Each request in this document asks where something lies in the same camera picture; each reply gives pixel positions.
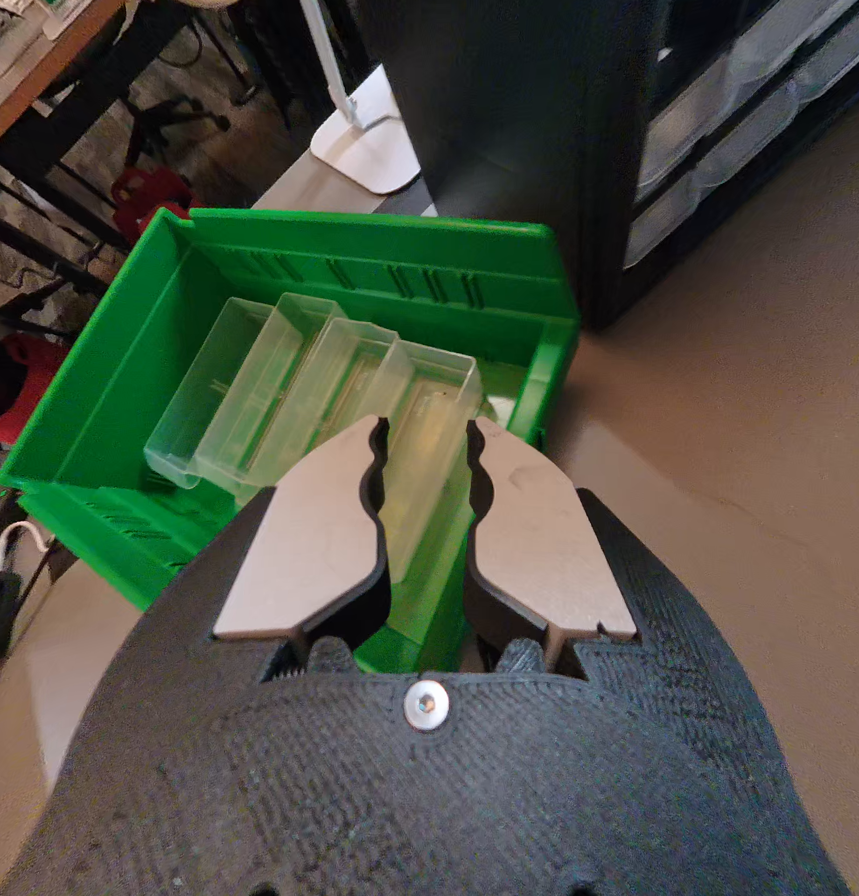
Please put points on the set of clear cabinet drawers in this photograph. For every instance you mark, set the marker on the set of clear cabinet drawers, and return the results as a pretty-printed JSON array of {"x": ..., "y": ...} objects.
[{"x": 737, "y": 126}]

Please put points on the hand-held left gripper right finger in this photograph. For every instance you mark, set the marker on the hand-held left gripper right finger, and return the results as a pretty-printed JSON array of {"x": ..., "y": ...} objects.
[{"x": 541, "y": 553}]

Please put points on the red stool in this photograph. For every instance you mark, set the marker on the red stool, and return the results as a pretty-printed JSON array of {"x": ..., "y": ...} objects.
[
  {"x": 23, "y": 378},
  {"x": 149, "y": 196}
]

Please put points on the wood-edged side table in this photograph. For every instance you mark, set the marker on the wood-edged side table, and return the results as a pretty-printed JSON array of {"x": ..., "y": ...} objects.
[{"x": 51, "y": 77}]

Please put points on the instruction sheet on stand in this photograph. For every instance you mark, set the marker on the instruction sheet on stand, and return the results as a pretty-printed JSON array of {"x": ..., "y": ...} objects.
[{"x": 373, "y": 154}]

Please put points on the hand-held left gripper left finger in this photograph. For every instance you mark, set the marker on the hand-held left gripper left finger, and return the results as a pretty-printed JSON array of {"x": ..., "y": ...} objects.
[{"x": 310, "y": 553}]

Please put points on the pale desk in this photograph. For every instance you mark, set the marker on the pale desk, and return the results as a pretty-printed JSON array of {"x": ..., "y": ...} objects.
[{"x": 716, "y": 455}]

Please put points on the black drawer cabinet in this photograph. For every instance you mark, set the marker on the black drawer cabinet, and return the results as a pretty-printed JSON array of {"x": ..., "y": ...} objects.
[{"x": 527, "y": 140}]

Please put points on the green plastic bin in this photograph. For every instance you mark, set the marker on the green plastic bin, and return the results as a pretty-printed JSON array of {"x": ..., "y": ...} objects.
[{"x": 86, "y": 392}]

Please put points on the black office chair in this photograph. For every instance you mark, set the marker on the black office chair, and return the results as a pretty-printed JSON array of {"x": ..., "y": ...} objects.
[{"x": 170, "y": 115}]

